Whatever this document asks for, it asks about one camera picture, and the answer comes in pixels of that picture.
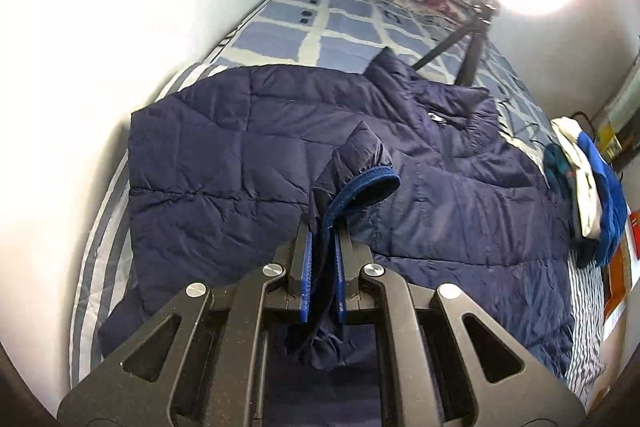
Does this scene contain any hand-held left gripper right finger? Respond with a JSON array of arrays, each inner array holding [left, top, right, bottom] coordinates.
[[332, 232, 586, 427]]

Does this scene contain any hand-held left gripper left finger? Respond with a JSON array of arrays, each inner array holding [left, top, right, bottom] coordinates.
[[56, 223, 317, 427]]

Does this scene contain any navy blue puffer jacket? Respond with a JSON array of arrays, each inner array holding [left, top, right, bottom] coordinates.
[[98, 47, 574, 380]]

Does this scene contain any teal patterned garment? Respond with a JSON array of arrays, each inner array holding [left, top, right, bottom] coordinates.
[[543, 144, 575, 194]]

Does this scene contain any bed with blue plaid sheet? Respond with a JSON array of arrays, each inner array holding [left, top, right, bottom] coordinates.
[[69, 0, 608, 415]]

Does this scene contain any white garment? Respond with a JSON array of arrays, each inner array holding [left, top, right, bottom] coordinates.
[[550, 117, 607, 239]]

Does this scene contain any black tripod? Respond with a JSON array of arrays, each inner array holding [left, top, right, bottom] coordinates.
[[413, 3, 499, 88]]

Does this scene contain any orange wooden furniture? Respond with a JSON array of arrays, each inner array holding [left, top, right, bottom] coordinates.
[[602, 239, 634, 324]]

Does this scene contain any blue garment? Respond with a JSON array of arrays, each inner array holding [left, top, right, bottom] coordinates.
[[576, 132, 629, 267]]

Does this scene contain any black chair frame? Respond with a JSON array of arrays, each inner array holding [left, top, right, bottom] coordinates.
[[570, 110, 597, 138]]

